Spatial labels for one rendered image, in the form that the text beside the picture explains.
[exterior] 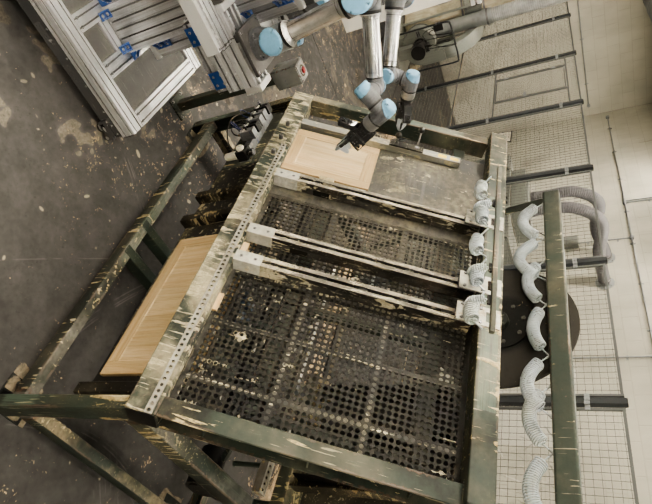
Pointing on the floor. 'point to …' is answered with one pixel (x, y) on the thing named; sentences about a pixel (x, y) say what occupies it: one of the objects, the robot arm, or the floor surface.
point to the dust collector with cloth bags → (426, 48)
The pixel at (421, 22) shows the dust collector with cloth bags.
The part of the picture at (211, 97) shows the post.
